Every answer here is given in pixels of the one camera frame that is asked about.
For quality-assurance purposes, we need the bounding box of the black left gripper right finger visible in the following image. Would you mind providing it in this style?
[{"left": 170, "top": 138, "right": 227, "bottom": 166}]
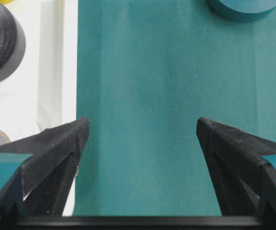
[{"left": 196, "top": 117, "right": 276, "bottom": 230}]

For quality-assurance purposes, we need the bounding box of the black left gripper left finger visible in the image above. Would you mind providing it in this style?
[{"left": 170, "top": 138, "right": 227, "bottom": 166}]
[{"left": 0, "top": 117, "right": 89, "bottom": 222}]

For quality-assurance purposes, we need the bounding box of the black tape roll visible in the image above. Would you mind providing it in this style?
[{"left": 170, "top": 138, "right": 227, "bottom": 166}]
[{"left": 0, "top": 3, "right": 26, "bottom": 82}]

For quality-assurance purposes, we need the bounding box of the green tape roll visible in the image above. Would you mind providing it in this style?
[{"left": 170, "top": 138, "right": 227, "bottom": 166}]
[{"left": 206, "top": 0, "right": 276, "bottom": 22}]

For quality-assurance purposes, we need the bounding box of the yellow tape roll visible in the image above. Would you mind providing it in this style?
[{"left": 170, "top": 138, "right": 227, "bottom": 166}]
[{"left": 0, "top": 0, "right": 13, "bottom": 4}]

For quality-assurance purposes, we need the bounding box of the white plastic case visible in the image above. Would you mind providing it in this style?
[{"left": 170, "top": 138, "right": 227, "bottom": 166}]
[{"left": 0, "top": 0, "right": 79, "bottom": 216}]

